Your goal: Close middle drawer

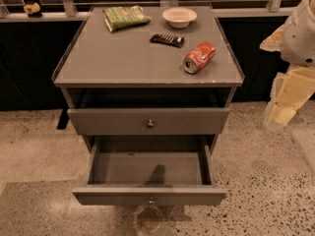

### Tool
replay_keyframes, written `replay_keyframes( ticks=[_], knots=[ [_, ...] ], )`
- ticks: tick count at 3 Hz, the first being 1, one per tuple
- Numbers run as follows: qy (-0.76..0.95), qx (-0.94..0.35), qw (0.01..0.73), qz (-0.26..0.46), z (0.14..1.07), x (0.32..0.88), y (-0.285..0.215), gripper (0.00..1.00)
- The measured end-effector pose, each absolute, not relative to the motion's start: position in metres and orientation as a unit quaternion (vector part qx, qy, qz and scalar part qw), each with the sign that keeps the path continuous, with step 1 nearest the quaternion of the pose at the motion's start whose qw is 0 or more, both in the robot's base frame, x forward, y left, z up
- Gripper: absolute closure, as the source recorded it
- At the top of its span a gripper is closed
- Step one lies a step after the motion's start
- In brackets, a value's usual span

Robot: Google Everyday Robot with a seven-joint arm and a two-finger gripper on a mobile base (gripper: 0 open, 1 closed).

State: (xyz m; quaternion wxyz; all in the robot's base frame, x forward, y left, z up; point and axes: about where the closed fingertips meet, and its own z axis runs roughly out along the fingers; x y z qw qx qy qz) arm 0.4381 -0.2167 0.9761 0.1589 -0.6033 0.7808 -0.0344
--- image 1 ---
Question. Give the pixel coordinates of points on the metal window railing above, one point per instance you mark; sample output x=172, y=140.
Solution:
x=69, y=4

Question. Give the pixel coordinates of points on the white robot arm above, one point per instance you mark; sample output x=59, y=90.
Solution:
x=295, y=41

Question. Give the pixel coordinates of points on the grey drawer cabinet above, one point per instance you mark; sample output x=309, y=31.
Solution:
x=124, y=69

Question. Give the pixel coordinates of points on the small yellow black object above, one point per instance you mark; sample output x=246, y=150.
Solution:
x=33, y=9

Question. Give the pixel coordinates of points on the black snack bar wrapper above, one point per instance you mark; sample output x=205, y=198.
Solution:
x=170, y=40

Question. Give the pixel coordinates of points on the white bowl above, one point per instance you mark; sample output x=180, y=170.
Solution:
x=179, y=17

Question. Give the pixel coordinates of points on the grey top drawer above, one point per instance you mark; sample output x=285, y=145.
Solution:
x=148, y=121

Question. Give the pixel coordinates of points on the red soda can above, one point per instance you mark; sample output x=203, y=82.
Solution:
x=199, y=57

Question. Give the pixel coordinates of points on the grey drawer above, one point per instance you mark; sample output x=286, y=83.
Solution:
x=168, y=176
x=148, y=121

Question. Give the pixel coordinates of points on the green chip bag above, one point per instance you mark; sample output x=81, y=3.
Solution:
x=118, y=18

